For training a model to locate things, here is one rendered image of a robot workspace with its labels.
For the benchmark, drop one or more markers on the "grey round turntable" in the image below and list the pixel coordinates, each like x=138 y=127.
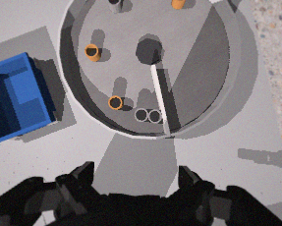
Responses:
x=181 y=62

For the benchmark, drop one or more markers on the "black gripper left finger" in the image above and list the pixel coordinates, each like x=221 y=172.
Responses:
x=70 y=192

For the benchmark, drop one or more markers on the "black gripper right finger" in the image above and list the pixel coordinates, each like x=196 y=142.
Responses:
x=199 y=198

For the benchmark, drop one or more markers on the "blue open crate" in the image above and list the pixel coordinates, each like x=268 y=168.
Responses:
x=21 y=84

